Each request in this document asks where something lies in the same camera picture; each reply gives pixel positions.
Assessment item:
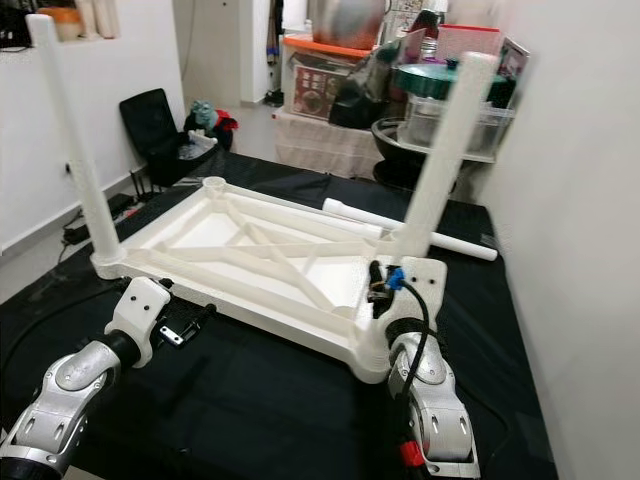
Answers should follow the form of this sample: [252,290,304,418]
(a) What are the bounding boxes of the white plastic table top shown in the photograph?
[90,175,451,386]

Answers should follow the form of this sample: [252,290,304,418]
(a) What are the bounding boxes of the black floor cloth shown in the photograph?
[0,150,561,480]

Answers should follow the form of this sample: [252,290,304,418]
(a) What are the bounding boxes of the black wok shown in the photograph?
[370,115,461,191]

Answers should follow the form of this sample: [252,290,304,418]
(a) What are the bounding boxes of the black power adapter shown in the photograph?
[62,220,96,246]

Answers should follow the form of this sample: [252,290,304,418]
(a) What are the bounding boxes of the beige cloth-covered stand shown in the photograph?
[272,110,381,179]

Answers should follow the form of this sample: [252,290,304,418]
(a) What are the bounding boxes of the white plastic packet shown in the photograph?
[178,130,219,161]

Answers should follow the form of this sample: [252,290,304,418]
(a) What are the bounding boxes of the clear plastic container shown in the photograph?
[400,90,511,156]

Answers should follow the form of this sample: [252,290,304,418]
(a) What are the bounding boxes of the black glossy bag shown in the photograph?
[328,38,411,129]

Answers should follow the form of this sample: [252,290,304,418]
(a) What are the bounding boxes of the black open bag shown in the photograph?
[118,87,233,189]

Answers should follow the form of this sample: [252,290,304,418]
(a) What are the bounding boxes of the teal plush toy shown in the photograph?
[185,100,218,131]

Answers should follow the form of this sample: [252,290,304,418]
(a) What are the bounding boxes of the orange-lidded storage box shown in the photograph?
[282,35,371,121]

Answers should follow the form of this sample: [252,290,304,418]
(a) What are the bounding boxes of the green pot with lid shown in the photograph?
[392,58,511,101]

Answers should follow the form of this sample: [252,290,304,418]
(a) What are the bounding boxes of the printed cardboard box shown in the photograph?
[495,35,531,101]

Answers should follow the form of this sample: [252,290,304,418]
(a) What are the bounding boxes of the pink plastic container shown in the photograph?
[435,25,501,59]

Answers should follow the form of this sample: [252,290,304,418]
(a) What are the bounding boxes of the metal pot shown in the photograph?
[308,0,391,49]

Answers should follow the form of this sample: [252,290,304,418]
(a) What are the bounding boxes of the white cup stack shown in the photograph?
[80,0,123,39]

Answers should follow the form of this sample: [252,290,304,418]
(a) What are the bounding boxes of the beige tub orange lid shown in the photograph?
[50,8,83,41]

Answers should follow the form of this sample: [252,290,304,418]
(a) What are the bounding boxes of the black countertop appliance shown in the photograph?
[0,0,31,49]

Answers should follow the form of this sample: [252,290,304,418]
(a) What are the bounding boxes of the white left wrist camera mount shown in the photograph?
[108,277,173,366]

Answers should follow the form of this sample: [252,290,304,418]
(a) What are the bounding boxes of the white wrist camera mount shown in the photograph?
[108,277,173,366]
[390,258,449,326]

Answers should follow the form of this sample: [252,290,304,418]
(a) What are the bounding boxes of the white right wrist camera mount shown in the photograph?
[390,258,449,326]

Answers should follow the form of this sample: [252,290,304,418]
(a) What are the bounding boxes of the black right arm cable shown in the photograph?
[390,272,436,471]

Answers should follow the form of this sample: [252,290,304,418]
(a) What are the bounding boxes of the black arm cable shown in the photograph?
[0,285,126,346]
[390,272,436,471]

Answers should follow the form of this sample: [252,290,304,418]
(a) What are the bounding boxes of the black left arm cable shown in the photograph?
[0,285,126,346]

